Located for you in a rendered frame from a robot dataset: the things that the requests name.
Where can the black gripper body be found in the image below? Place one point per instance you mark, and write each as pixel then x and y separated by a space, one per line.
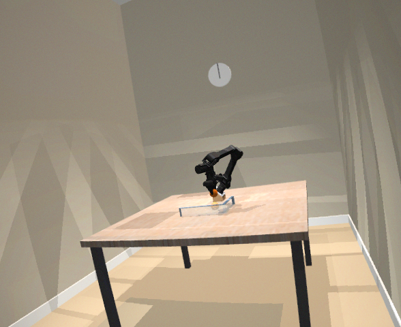
pixel 209 181

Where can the clear low corner wall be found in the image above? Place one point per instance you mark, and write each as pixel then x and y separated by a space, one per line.
pixel 207 210

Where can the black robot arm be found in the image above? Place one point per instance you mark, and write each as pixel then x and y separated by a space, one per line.
pixel 213 158

